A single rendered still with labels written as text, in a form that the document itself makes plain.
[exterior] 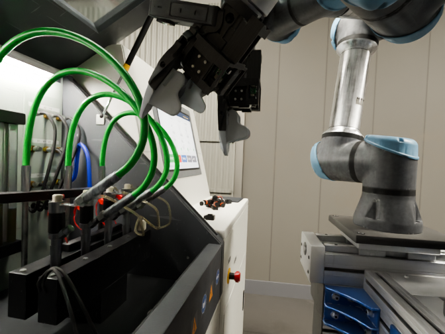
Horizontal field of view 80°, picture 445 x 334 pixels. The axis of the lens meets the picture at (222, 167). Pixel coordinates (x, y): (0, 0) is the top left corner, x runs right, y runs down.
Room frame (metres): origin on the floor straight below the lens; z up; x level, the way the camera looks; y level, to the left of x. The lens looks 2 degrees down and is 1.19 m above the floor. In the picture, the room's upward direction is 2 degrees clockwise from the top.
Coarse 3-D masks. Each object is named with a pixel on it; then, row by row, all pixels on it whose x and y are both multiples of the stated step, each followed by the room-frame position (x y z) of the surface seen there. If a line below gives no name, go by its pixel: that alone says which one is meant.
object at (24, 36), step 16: (32, 32) 0.50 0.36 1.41; (48, 32) 0.49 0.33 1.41; (64, 32) 0.48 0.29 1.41; (0, 48) 0.51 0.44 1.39; (96, 48) 0.47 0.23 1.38; (112, 64) 0.47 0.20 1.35; (128, 80) 0.46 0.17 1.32; (144, 128) 0.45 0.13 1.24; (144, 144) 0.46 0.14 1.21; (128, 160) 0.46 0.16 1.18
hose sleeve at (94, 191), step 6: (114, 174) 0.46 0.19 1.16; (102, 180) 0.47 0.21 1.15; (108, 180) 0.46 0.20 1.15; (114, 180) 0.46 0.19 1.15; (96, 186) 0.47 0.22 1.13; (102, 186) 0.47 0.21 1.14; (108, 186) 0.47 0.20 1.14; (90, 192) 0.47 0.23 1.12; (96, 192) 0.47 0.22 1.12; (84, 198) 0.47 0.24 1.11; (90, 198) 0.47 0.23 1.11
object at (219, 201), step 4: (216, 196) 1.15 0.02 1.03; (220, 196) 1.27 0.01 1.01; (204, 200) 1.11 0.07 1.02; (208, 200) 1.12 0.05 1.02; (212, 200) 1.15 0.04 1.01; (216, 200) 1.14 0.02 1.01; (220, 200) 1.18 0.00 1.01; (224, 200) 1.27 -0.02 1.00; (228, 200) 1.27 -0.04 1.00; (200, 204) 1.09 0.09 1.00; (204, 204) 1.10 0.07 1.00; (208, 204) 1.13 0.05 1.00; (212, 204) 1.15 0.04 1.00; (216, 204) 1.08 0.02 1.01; (220, 204) 1.17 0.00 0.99; (224, 204) 1.17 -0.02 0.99; (212, 208) 1.11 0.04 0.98; (216, 208) 1.10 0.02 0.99
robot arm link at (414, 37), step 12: (408, 0) 0.29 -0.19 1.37; (420, 0) 0.30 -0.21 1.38; (432, 0) 0.31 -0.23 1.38; (444, 0) 0.31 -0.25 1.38; (396, 12) 0.30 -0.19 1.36; (408, 12) 0.31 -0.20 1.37; (420, 12) 0.31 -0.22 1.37; (432, 12) 0.32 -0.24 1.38; (372, 24) 0.33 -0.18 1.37; (384, 24) 0.32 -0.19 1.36; (396, 24) 0.32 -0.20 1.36; (408, 24) 0.33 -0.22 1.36; (420, 24) 0.33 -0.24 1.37; (432, 24) 0.34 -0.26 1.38; (384, 36) 0.36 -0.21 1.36; (396, 36) 0.35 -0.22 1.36; (408, 36) 0.35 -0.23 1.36; (420, 36) 0.36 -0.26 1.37
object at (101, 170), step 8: (128, 112) 0.72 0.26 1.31; (112, 120) 0.73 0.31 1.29; (112, 128) 0.74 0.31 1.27; (160, 128) 0.71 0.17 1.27; (104, 136) 0.74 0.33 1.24; (168, 136) 0.70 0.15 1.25; (104, 144) 0.74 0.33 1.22; (104, 152) 0.74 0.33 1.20; (176, 152) 0.70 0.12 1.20; (104, 160) 0.74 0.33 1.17; (176, 160) 0.70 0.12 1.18; (104, 168) 0.74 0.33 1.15; (176, 168) 0.70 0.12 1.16; (104, 176) 0.74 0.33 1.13; (176, 176) 0.70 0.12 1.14; (168, 184) 0.70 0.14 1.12; (160, 192) 0.70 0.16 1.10
